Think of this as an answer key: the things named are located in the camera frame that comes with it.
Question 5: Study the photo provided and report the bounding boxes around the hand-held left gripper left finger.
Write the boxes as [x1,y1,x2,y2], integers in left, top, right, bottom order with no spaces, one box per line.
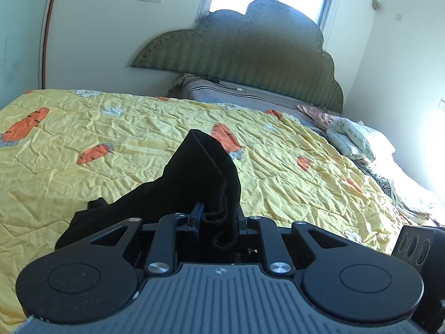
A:
[88,202,206,279]

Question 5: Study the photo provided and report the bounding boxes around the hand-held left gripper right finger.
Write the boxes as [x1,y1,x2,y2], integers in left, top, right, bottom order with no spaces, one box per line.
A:
[236,214,352,279]

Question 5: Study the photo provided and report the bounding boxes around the black pants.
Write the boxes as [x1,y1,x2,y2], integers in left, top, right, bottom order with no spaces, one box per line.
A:
[55,129,243,257]

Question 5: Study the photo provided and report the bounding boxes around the white blanket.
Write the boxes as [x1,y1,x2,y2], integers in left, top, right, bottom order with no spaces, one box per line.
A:
[375,151,445,224]

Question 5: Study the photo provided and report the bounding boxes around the black white striped cloth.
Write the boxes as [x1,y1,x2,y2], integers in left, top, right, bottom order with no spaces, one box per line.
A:
[354,157,395,200]

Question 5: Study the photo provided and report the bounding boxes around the yellow carrot print quilt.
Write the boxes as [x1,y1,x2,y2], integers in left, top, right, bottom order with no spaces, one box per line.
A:
[0,89,415,334]

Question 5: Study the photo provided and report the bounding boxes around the white printed pillow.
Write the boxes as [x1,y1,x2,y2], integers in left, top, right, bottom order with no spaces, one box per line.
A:
[326,116,396,163]

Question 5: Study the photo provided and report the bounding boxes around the striped grey pillow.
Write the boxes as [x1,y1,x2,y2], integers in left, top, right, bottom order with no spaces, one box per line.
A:
[167,73,343,136]

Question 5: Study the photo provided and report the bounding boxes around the peach cloth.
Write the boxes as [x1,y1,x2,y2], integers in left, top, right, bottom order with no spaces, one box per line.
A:
[296,104,337,130]

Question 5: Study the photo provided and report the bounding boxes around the green padded headboard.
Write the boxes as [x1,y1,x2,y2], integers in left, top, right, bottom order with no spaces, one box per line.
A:
[131,0,345,115]

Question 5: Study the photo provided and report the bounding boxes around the glass door with flower stickers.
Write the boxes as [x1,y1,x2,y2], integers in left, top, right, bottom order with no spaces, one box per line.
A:
[0,0,62,112]

